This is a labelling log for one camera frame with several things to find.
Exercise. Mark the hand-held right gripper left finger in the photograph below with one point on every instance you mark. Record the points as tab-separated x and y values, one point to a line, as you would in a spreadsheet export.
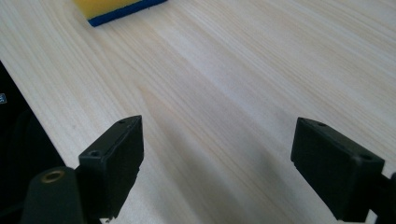
112	168

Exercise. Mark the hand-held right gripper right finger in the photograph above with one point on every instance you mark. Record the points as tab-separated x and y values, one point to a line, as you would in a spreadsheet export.
336	174

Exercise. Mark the yellow and blue sponge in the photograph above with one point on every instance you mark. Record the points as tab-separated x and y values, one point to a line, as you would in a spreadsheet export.
102	7

